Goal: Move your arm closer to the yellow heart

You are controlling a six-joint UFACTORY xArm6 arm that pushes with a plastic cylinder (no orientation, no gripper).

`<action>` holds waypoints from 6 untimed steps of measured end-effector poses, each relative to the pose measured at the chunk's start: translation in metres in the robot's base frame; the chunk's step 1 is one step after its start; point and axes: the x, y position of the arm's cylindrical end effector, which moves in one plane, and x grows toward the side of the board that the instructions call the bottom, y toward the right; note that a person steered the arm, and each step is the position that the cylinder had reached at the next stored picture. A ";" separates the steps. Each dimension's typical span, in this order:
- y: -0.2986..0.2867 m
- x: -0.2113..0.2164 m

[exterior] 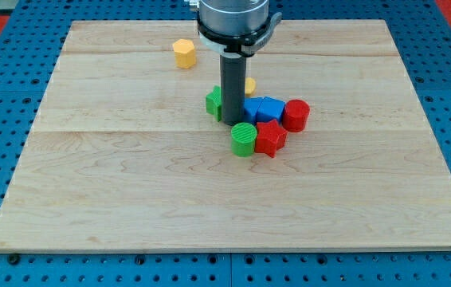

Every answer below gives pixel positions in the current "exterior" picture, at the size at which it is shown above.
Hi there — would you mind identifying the red star block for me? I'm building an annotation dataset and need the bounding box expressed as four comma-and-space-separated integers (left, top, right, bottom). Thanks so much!
254, 119, 288, 158

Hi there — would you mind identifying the yellow hexagon block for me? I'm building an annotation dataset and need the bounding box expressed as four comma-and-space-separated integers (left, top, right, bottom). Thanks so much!
172, 39, 197, 69

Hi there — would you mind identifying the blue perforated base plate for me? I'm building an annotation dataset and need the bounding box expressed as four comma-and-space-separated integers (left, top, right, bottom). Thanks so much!
0, 1, 451, 286

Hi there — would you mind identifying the yellow heart block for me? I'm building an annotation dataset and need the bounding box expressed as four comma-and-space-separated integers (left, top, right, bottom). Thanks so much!
245, 77, 257, 97

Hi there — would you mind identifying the blue cube block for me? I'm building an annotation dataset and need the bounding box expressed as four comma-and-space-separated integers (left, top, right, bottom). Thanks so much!
256, 96, 285, 123

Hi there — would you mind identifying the red cylinder block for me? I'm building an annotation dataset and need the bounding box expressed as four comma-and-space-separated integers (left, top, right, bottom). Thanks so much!
282, 99, 311, 132

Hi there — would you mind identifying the wooden board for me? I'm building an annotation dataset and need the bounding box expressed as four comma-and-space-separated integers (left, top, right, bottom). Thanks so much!
0, 20, 451, 254

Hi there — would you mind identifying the blue block left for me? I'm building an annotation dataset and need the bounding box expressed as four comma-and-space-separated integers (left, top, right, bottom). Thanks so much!
242, 97, 264, 125

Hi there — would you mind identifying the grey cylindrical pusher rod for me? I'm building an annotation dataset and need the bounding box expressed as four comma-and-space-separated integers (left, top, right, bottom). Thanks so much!
220, 56, 246, 125

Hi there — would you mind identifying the green star block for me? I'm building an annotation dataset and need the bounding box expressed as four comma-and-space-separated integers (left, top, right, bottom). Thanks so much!
206, 85, 222, 122

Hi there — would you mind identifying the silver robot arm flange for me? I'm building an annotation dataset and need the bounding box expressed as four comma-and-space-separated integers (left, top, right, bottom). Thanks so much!
186, 0, 282, 58

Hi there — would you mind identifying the green cylinder block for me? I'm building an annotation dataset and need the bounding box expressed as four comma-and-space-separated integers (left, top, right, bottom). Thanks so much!
231, 122, 257, 157

